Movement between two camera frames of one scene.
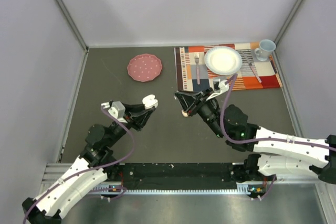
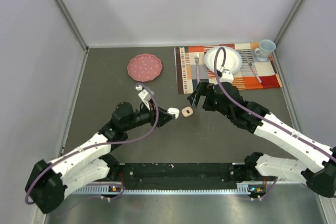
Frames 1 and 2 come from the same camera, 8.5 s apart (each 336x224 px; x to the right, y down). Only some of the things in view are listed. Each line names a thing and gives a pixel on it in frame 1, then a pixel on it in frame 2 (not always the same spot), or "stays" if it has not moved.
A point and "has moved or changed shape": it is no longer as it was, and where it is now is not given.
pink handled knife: [252, 67] stays
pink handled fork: [197, 57] stays
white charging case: [149, 101] has moved or changed shape
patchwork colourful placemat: [193, 74] stays
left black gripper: [136, 116] to [164, 117]
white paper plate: [223, 60] stays
